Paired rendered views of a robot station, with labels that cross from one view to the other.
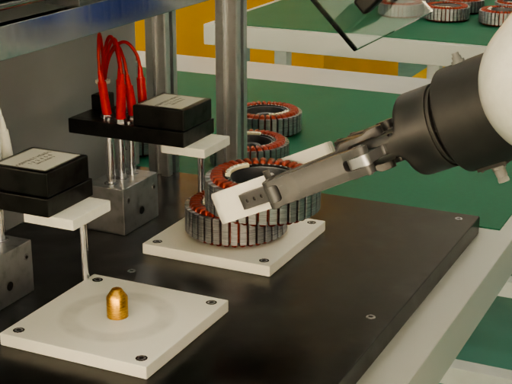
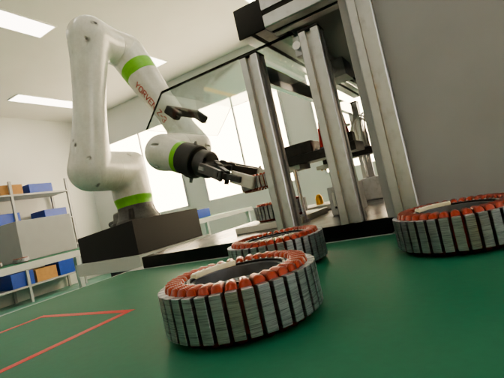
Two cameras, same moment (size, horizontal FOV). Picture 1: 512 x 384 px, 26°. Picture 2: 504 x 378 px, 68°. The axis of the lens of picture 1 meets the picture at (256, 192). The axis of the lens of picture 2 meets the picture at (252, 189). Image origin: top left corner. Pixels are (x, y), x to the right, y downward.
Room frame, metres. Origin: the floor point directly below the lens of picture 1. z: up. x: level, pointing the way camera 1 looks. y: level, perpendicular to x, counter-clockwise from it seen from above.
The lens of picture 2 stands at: (1.94, 0.03, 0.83)
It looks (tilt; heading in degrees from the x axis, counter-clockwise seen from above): 2 degrees up; 184
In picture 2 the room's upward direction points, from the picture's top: 13 degrees counter-clockwise
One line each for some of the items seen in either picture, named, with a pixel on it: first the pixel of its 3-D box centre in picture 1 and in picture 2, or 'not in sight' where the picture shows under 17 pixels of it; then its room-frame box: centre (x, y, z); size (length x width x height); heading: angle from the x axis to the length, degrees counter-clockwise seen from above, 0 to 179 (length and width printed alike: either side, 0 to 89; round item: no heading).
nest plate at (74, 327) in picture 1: (117, 321); (320, 206); (0.92, 0.13, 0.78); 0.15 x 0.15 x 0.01; 65
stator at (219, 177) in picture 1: (263, 190); (263, 181); (1.01, -0.01, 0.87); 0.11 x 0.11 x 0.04
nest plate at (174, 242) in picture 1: (236, 236); (283, 220); (1.14, 0.02, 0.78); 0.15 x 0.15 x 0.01; 65
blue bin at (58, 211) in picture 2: not in sight; (49, 215); (-4.65, -4.16, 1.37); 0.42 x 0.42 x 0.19; 65
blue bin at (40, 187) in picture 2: not in sight; (34, 190); (-4.49, -4.23, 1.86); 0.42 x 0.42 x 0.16; 65
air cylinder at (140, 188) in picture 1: (123, 200); (347, 196); (1.20, 0.15, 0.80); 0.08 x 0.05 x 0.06; 155
